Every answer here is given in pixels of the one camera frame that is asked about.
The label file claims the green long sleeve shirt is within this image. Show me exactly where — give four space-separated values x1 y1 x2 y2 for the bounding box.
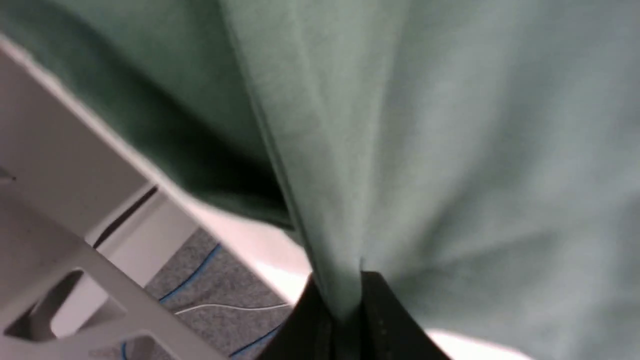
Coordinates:
1 0 639 360

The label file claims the blue floor cable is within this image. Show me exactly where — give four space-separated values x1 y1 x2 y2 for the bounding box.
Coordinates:
120 244 283 360

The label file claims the grey table frame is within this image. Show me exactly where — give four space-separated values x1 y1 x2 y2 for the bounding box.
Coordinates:
1 35 226 360

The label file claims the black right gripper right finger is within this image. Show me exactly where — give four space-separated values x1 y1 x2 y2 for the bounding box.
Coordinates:
350 271 450 360

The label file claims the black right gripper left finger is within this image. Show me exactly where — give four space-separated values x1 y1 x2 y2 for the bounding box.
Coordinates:
257 275 335 360

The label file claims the white floor cable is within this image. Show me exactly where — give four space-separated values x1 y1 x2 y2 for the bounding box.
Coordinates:
174 301 292 316

